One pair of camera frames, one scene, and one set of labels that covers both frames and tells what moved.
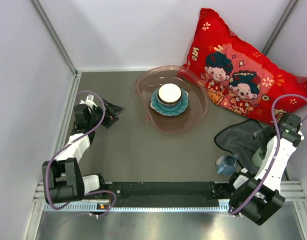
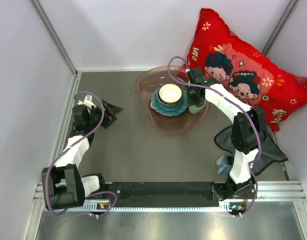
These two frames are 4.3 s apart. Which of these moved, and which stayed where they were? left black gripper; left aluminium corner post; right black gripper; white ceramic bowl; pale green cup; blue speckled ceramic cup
Moved: right black gripper; pale green cup
Stayed: white ceramic bowl; blue speckled ceramic cup; left black gripper; left aluminium corner post
